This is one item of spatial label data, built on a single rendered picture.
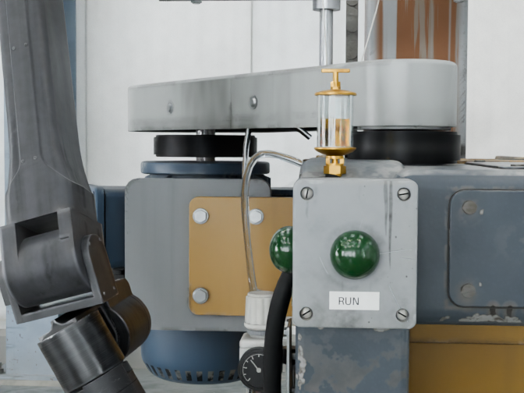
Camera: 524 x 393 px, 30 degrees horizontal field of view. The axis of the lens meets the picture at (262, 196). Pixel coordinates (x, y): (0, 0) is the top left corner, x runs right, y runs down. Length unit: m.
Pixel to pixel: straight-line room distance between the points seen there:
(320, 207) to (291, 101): 0.27
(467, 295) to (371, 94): 0.19
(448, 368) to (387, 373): 0.31
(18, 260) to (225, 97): 0.26
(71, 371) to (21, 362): 4.95
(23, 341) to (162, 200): 4.72
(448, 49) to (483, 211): 0.52
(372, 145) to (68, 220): 0.25
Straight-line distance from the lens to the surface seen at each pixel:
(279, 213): 1.02
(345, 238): 0.58
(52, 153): 0.83
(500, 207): 0.65
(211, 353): 1.09
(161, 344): 1.10
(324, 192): 0.59
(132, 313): 0.89
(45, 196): 0.82
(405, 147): 0.75
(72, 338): 0.81
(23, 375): 5.75
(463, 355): 0.96
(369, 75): 0.77
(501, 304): 0.66
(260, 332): 0.87
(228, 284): 1.03
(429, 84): 0.76
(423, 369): 0.96
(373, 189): 0.59
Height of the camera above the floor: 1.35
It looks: 3 degrees down
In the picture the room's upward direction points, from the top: straight up
